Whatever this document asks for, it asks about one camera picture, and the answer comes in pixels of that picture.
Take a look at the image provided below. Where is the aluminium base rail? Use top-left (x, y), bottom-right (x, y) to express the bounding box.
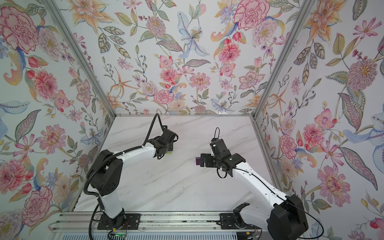
top-left (48, 211), bottom-right (259, 234)

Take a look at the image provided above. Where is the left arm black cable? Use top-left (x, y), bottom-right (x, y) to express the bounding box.
top-left (83, 113), bottom-right (169, 240)

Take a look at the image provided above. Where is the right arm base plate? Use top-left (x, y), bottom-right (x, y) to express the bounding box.
top-left (217, 213), bottom-right (260, 231)

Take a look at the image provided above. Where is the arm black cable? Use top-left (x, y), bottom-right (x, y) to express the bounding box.
top-left (213, 127), bottom-right (325, 240)
top-left (83, 113), bottom-right (169, 240)

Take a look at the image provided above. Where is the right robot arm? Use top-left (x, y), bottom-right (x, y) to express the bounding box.
top-left (197, 138), bottom-right (309, 240)

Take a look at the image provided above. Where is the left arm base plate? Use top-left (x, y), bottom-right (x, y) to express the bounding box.
top-left (97, 213), bottom-right (142, 230)

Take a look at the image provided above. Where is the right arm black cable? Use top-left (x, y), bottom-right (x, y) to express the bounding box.
top-left (213, 127), bottom-right (325, 240)

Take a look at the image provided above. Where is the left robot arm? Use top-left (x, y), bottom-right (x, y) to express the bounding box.
top-left (83, 129), bottom-right (179, 220)

